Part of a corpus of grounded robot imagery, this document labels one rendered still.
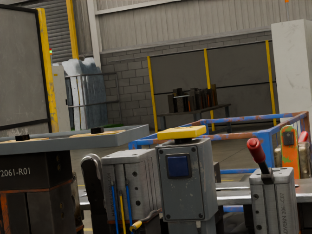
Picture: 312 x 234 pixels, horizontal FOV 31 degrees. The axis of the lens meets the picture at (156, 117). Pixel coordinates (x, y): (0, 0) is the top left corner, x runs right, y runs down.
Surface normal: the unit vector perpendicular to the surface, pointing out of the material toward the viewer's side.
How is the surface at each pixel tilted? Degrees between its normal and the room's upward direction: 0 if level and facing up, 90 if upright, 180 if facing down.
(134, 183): 90
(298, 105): 90
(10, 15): 89
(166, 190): 90
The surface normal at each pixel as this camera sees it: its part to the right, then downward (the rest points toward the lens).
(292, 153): -0.34, -0.12
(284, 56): -0.44, 0.10
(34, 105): 0.93, -0.07
